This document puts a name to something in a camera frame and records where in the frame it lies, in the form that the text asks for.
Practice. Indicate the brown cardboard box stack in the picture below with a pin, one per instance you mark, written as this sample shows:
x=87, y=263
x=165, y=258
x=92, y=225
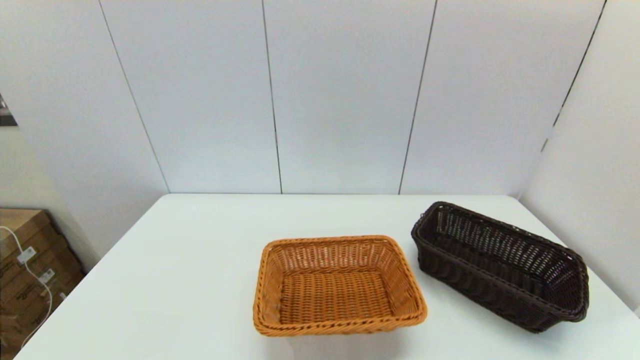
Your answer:
x=20, y=300

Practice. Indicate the orange wicker basket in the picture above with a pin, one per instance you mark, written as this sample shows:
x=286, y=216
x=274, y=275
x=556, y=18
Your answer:
x=335, y=295

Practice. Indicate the dark brown wicker basket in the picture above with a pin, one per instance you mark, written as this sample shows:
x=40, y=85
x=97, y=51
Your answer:
x=500, y=272

